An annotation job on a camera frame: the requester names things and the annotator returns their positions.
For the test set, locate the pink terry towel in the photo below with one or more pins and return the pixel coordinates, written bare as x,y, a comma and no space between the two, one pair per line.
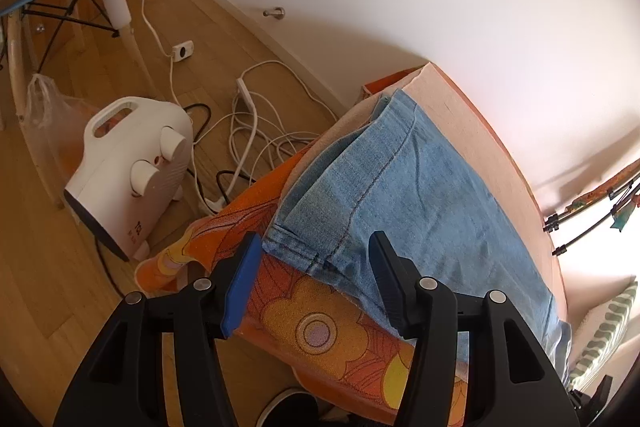
460,107

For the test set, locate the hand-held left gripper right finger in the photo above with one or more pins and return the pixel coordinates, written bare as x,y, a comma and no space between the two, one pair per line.
395,297

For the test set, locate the black metal stand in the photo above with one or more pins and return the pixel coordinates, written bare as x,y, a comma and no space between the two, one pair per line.
70,18

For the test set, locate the clear plastic bag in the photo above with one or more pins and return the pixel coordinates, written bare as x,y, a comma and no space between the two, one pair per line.
50,117

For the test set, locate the light blue denim pants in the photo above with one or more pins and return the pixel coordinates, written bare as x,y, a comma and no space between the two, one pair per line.
425,187

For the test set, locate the grey metal tripod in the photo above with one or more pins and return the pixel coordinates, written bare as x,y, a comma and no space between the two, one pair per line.
585,234

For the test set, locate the metal door stopper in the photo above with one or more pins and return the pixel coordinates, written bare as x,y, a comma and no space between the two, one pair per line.
274,12

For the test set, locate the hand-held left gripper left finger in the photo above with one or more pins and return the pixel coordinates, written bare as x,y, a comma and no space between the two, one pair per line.
242,287

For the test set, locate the colourful patterned scarf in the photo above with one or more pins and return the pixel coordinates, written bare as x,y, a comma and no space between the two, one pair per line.
605,187

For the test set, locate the white fan heater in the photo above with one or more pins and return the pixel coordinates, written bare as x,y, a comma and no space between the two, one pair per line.
115,167

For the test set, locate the white extension socket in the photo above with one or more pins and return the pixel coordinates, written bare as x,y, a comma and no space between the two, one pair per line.
182,51

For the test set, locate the orange floral cloth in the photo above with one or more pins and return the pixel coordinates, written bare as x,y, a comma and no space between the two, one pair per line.
280,302

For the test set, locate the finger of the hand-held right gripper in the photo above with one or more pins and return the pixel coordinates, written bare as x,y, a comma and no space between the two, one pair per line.
597,407

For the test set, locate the green leaf patterned pillow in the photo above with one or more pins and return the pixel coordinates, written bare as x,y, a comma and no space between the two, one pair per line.
600,332

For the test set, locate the white power strip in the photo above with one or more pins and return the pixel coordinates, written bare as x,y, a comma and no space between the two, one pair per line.
246,97

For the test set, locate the black shoe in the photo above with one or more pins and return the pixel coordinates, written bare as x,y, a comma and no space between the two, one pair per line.
290,409

